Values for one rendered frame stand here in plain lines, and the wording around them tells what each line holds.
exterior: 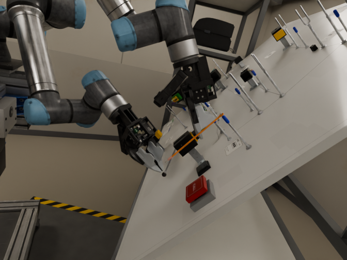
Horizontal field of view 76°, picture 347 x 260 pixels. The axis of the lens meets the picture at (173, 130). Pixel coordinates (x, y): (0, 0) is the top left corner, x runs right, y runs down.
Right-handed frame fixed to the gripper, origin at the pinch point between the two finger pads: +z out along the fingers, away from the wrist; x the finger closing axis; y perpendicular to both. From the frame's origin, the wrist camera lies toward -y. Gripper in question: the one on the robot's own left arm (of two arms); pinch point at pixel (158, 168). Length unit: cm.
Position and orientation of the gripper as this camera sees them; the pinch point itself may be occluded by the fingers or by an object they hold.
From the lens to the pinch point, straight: 66.4
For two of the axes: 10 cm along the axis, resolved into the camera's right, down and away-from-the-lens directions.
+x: 6.8, -4.4, 5.9
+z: 6.2, 7.7, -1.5
